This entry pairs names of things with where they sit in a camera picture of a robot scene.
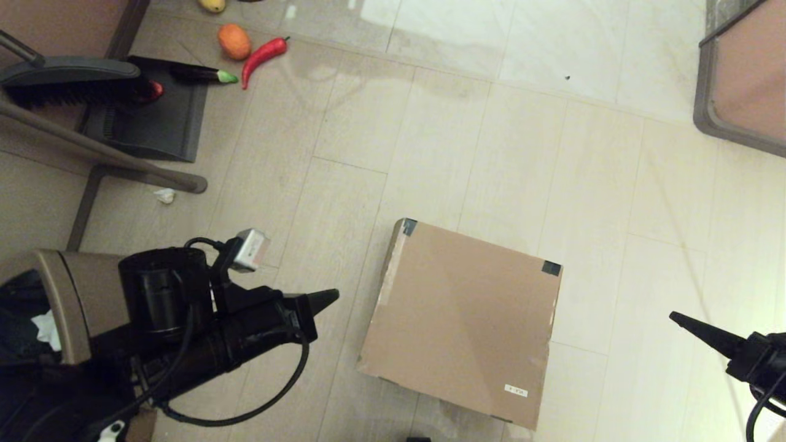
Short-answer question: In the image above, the brown cardboard shoe box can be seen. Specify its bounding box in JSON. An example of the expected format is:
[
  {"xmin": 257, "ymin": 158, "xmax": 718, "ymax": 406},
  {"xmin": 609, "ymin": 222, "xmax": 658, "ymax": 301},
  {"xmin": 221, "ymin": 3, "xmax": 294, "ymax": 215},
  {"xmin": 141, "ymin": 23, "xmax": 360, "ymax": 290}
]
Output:
[{"xmin": 357, "ymin": 217, "xmax": 563, "ymax": 431}]

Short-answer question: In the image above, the brown plastic trash bin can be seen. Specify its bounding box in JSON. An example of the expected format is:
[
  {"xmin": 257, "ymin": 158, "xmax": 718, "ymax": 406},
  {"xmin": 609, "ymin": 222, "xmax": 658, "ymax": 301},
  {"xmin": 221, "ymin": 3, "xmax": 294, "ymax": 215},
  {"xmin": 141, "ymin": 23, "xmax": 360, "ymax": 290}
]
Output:
[{"xmin": 0, "ymin": 249, "xmax": 142, "ymax": 369}]

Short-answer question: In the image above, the white crumpled tissue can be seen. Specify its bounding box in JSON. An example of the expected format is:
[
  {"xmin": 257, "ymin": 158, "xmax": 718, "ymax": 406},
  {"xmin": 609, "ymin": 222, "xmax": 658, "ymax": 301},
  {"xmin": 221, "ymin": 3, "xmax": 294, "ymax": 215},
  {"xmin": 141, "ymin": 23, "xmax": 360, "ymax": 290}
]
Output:
[{"xmin": 32, "ymin": 310, "xmax": 62, "ymax": 352}]

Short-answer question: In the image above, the dark grey dustpan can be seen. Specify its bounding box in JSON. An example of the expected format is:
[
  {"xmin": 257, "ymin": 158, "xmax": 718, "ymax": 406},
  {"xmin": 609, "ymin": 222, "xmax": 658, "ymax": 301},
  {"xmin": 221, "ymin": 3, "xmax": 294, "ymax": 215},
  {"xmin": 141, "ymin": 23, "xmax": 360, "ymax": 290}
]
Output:
[{"xmin": 79, "ymin": 56, "xmax": 208, "ymax": 163}]

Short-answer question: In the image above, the black trash bag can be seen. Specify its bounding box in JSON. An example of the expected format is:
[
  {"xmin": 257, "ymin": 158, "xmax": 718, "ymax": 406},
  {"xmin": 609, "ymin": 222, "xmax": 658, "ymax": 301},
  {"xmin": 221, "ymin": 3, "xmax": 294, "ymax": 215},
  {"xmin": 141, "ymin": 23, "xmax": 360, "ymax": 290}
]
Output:
[{"xmin": 0, "ymin": 270, "xmax": 59, "ymax": 363}]

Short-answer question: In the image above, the red toy chili pepper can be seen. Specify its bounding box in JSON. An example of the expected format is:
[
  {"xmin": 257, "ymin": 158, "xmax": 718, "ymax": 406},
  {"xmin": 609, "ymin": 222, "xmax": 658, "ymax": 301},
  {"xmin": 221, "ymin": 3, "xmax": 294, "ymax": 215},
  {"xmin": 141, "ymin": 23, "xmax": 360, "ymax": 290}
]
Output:
[{"xmin": 241, "ymin": 37, "xmax": 290, "ymax": 91}]

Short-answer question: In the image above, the dark purple toy eggplant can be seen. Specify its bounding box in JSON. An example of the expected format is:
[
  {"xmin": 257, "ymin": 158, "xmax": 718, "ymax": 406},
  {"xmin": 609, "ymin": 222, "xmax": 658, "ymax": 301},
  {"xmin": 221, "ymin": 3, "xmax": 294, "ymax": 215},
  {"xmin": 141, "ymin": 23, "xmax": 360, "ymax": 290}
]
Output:
[{"xmin": 170, "ymin": 65, "xmax": 239, "ymax": 85}]

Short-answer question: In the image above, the orange toy fruit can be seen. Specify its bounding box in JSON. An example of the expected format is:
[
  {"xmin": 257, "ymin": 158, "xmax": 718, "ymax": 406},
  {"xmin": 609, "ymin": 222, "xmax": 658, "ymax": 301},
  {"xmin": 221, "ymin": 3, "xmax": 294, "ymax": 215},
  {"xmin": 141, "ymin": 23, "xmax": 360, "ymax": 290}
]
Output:
[{"xmin": 218, "ymin": 24, "xmax": 252, "ymax": 61}]

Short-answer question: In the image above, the black grey broom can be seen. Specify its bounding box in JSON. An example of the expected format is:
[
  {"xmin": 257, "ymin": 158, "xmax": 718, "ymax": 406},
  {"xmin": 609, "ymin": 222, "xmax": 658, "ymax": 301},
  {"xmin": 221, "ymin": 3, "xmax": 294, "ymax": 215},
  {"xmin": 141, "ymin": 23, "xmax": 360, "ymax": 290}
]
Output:
[{"xmin": 0, "ymin": 29, "xmax": 145, "ymax": 109}]

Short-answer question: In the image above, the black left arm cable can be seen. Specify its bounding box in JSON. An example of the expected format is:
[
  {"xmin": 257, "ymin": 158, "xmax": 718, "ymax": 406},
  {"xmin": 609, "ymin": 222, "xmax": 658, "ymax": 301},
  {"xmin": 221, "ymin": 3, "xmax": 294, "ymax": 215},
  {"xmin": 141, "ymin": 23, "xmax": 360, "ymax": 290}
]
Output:
[{"xmin": 86, "ymin": 236, "xmax": 311, "ymax": 440}]

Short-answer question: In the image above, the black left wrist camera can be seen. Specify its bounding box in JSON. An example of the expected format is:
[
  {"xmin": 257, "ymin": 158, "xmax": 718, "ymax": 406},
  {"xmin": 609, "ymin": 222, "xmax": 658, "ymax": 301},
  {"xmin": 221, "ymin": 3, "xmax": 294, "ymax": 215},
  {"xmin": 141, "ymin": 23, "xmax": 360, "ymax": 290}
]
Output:
[{"xmin": 118, "ymin": 247, "xmax": 214, "ymax": 338}]

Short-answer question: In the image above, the brown metal furniture frame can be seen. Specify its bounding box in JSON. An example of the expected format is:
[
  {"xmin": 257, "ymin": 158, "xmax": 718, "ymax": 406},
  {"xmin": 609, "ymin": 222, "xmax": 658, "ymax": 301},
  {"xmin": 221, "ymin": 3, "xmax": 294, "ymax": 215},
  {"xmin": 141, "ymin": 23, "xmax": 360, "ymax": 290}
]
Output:
[{"xmin": 0, "ymin": 98, "xmax": 208, "ymax": 252}]

